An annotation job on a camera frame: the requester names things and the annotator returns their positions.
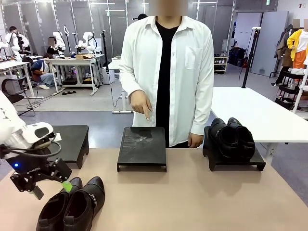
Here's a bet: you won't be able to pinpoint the black rolling cart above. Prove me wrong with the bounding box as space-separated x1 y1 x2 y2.
275 69 308 114

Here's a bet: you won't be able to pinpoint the low shelf with shoes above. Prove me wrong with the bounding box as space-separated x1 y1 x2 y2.
213 54 229 74

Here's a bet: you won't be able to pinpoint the black-haired bystander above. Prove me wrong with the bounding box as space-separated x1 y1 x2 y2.
9 26 31 55

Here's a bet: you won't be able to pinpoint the crouching bystander in jeans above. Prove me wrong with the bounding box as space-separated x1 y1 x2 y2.
31 59 56 90

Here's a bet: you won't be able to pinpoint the black pole with white head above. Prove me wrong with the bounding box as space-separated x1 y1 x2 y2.
241 26 262 89

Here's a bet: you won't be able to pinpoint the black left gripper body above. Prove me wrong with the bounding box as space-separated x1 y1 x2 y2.
4 153 60 176

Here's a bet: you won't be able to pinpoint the person's right hand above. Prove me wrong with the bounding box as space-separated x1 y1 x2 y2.
128 90 154 121

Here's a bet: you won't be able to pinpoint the white desk with steel legs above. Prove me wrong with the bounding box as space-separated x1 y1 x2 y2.
0 61 44 99

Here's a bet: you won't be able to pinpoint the coat rack with garments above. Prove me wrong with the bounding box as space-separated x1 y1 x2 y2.
269 23 294 85

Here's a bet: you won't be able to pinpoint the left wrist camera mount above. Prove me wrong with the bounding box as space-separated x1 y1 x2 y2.
47 131 61 145

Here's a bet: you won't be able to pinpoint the black perforated leather shoe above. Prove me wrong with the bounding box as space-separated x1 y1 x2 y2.
208 117 238 159
227 117 256 159

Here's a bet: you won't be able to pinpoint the black bags pile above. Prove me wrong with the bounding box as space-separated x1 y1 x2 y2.
228 47 248 67

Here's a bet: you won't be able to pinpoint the person's left hand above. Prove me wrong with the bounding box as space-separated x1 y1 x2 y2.
188 133 204 148

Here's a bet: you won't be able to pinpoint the black camera tripod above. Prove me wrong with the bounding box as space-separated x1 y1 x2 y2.
100 30 109 85

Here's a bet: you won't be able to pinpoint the black office chair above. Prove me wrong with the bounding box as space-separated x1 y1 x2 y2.
1 75 36 117

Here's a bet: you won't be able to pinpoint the person's right forearm white sleeve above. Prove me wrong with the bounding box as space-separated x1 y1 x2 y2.
118 64 145 96

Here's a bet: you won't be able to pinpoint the person's left forearm white sleeve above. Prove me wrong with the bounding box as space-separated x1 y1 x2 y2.
190 79 214 136

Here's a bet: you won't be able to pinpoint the seated bystander blurred face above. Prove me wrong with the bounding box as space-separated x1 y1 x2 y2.
46 37 61 59

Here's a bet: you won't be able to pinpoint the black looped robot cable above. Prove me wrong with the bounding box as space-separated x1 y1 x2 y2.
0 141 62 158

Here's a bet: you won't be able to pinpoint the person's black trousers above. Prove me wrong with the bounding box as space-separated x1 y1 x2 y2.
168 141 193 149

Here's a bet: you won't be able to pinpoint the grey door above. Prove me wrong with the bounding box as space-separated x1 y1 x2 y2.
250 11 289 77

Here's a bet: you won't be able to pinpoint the bystander in yellow cardigan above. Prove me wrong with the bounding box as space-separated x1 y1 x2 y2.
287 18 308 70

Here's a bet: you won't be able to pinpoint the person in white shirt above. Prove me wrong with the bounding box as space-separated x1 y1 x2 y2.
118 15 215 148

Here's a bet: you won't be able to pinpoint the large white table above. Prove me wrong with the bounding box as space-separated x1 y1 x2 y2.
211 86 308 166

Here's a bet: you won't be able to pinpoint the white desk with robots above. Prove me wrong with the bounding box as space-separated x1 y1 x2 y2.
47 55 105 96

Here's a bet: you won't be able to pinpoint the person's blurred head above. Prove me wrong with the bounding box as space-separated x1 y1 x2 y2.
148 0 188 17

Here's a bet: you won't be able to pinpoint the person's black t-shirt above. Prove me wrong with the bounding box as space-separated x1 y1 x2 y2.
155 20 180 148

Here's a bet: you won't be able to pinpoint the black low shoe stand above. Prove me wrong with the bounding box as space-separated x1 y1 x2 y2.
116 127 167 172
49 125 90 169
202 126 267 172

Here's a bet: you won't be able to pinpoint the white standing desk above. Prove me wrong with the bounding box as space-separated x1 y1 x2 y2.
107 56 135 114

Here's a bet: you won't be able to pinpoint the black smooth leather ankle shoe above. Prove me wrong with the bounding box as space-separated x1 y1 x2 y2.
36 177 84 231
63 176 106 231

